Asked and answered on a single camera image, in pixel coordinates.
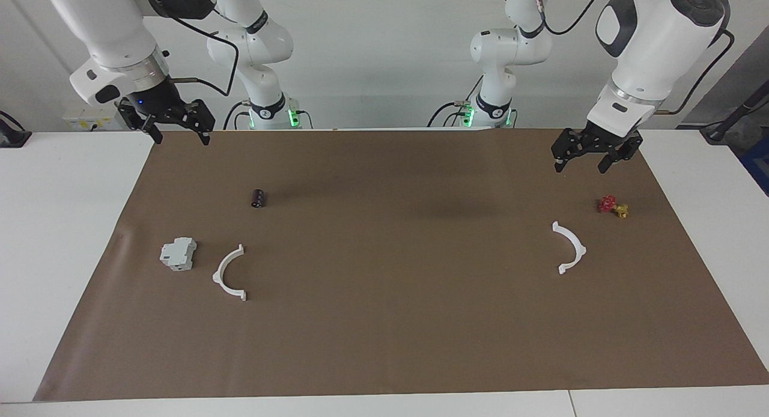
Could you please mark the red yellow valve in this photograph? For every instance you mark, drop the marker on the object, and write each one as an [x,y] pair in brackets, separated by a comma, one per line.
[608,204]

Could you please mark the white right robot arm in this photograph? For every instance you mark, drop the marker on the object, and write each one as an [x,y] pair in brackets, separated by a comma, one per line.
[114,26]

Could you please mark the black cylindrical capacitor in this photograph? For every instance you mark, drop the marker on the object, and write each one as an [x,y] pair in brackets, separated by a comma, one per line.
[259,199]

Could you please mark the blue crate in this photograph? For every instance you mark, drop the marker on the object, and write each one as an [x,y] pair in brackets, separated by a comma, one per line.
[758,164]

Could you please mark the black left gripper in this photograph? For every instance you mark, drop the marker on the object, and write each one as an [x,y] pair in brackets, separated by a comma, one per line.
[601,137]

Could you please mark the brown paper table mat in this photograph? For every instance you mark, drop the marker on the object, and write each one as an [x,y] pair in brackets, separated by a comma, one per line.
[384,321]

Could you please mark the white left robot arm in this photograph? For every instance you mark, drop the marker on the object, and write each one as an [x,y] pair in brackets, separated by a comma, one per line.
[655,44]

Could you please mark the white circuit breaker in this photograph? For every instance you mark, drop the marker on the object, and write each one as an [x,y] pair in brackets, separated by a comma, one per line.
[177,255]

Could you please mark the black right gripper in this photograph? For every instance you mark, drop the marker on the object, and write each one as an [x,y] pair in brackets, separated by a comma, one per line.
[153,101]

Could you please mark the black clamp mount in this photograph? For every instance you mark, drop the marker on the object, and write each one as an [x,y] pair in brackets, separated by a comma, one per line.
[12,137]

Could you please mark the white wall socket box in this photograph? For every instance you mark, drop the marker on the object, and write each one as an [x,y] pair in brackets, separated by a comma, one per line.
[81,119]

